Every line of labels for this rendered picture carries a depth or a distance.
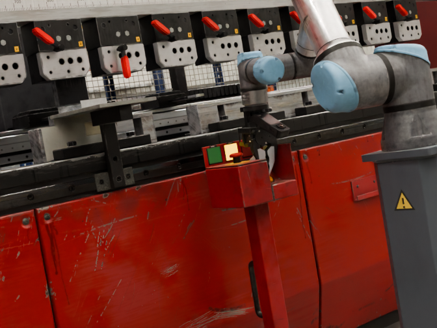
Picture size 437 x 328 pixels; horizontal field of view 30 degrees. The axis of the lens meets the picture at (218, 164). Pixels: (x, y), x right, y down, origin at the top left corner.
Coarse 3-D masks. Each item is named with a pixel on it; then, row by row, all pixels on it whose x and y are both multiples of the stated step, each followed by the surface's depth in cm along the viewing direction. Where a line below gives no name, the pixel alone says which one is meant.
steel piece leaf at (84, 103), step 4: (84, 100) 224; (88, 100) 225; (92, 100) 226; (96, 100) 227; (100, 100) 227; (104, 100) 228; (84, 104) 224; (88, 104) 225; (92, 104) 226; (96, 104) 226
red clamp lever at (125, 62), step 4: (124, 44) 236; (116, 48) 239; (120, 48) 237; (124, 48) 236; (124, 52) 237; (124, 56) 237; (124, 60) 237; (128, 60) 237; (124, 64) 236; (128, 64) 237; (124, 68) 237; (128, 68) 237; (124, 72) 237; (128, 72) 237; (124, 76) 238; (128, 76) 237
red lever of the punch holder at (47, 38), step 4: (36, 28) 219; (32, 32) 220; (36, 32) 219; (40, 32) 219; (44, 32) 221; (40, 36) 220; (44, 36) 220; (48, 36) 221; (44, 40) 221; (48, 40) 221; (52, 40) 222; (48, 44) 223; (52, 44) 223; (56, 44) 223; (60, 44) 223; (56, 48) 224; (60, 48) 223
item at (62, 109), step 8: (64, 80) 231; (72, 80) 233; (80, 80) 234; (56, 88) 229; (64, 88) 231; (72, 88) 233; (80, 88) 234; (56, 96) 230; (64, 96) 231; (72, 96) 232; (80, 96) 234; (56, 104) 231; (64, 104) 231; (72, 104) 232; (80, 104) 235; (64, 112) 232
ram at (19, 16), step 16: (240, 0) 272; (256, 0) 277; (272, 0) 282; (288, 0) 287; (336, 0) 303; (352, 0) 309; (368, 0) 315; (384, 0) 322; (416, 0) 341; (432, 0) 353; (0, 16) 217; (16, 16) 220; (32, 16) 223; (48, 16) 226; (64, 16) 229; (80, 16) 232; (96, 16) 236
